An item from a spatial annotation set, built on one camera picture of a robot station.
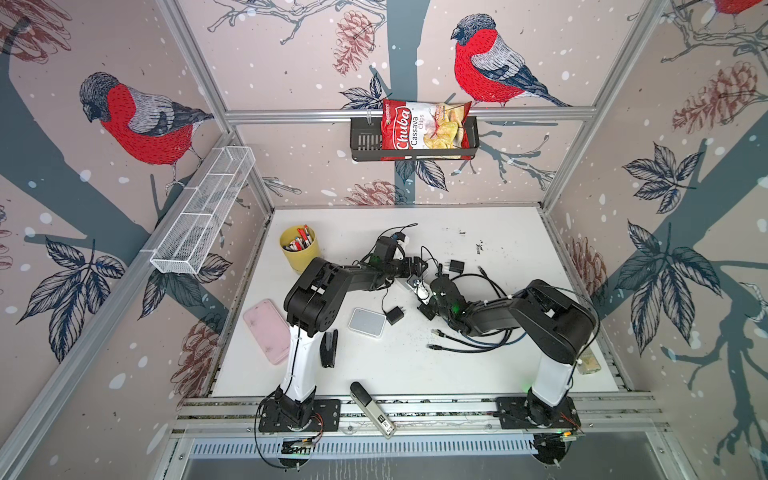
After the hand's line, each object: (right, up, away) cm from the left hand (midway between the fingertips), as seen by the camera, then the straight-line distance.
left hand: (421, 266), depth 97 cm
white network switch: (-17, -16, -9) cm, 25 cm away
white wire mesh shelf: (-59, +8, -27) cm, 66 cm away
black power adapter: (-9, -14, -7) cm, 18 cm away
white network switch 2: (-3, -3, -15) cm, 16 cm away
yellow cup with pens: (-40, +7, 0) cm, 41 cm away
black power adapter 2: (+12, 0, +3) cm, 13 cm away
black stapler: (-28, -22, -14) cm, 38 cm away
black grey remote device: (-18, -29, -24) cm, 42 cm away
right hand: (-2, -9, -2) cm, 10 cm away
